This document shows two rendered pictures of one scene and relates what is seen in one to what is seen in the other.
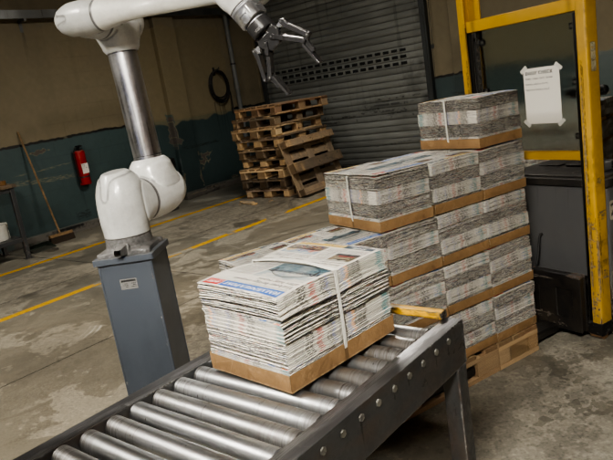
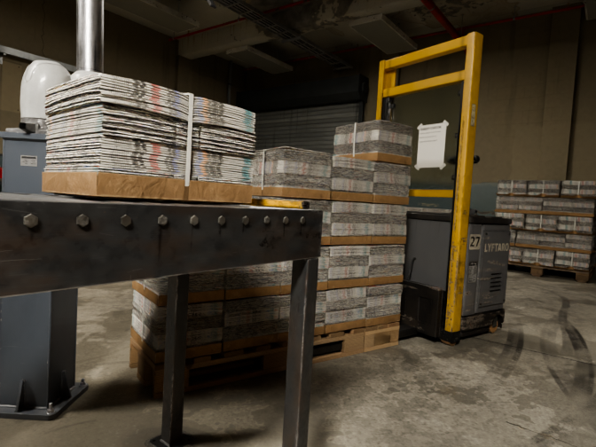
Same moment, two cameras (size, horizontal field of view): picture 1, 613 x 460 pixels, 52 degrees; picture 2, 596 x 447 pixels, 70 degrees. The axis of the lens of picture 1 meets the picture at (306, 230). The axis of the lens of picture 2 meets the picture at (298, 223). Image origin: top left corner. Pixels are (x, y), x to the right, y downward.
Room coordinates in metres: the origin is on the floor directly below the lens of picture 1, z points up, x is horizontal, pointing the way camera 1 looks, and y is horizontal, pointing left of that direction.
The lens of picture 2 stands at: (0.45, -0.21, 0.82)
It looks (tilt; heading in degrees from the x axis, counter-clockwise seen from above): 3 degrees down; 355
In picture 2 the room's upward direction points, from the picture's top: 3 degrees clockwise
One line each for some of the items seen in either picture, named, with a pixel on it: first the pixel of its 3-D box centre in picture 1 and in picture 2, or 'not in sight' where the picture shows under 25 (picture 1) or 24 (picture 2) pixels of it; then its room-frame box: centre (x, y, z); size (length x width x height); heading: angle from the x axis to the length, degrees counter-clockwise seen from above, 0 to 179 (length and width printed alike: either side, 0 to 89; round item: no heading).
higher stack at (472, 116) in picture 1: (478, 228); (365, 233); (2.97, -0.84, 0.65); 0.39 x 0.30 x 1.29; 31
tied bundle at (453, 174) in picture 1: (427, 181); (331, 180); (2.81, -0.58, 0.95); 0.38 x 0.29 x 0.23; 30
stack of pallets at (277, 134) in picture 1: (285, 146); not in sight; (9.39, 0.12, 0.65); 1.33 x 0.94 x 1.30; 143
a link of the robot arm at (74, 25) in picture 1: (82, 18); not in sight; (2.16, 0.61, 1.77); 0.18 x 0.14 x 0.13; 64
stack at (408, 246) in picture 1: (370, 319); (260, 278); (2.59, -0.22, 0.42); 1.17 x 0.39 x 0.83; 121
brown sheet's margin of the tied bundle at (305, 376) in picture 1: (272, 358); (105, 184); (1.40, 0.13, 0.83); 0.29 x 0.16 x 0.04; 44
